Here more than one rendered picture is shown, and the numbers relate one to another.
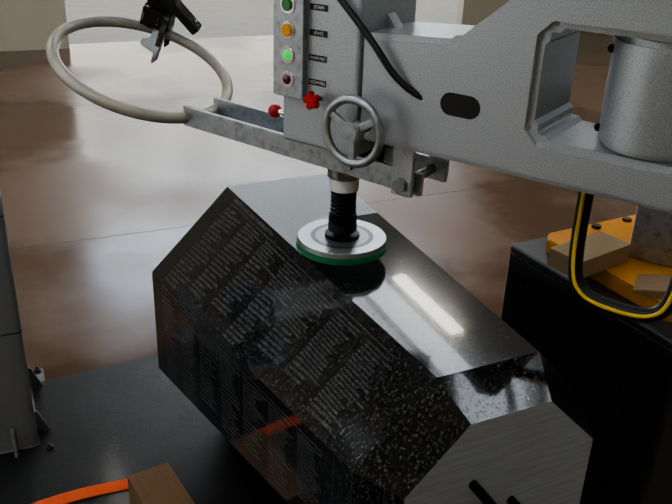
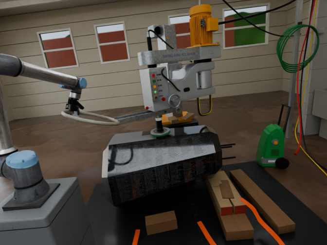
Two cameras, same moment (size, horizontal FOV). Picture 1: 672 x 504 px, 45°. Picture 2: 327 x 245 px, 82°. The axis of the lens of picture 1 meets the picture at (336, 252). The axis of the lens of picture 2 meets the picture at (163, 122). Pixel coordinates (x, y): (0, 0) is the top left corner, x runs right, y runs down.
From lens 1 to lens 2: 1.93 m
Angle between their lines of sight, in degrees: 60
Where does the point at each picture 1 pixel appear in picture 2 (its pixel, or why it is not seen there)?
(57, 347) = not seen: outside the picture
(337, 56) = (164, 88)
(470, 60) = (187, 81)
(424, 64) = (179, 84)
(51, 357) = not seen: outside the picture
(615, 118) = (205, 83)
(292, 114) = (155, 105)
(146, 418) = (110, 228)
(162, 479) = (151, 218)
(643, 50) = (207, 72)
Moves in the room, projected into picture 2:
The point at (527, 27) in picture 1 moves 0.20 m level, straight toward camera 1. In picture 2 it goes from (193, 73) to (211, 71)
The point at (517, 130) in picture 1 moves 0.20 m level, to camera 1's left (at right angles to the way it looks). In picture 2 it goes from (195, 90) to (190, 93)
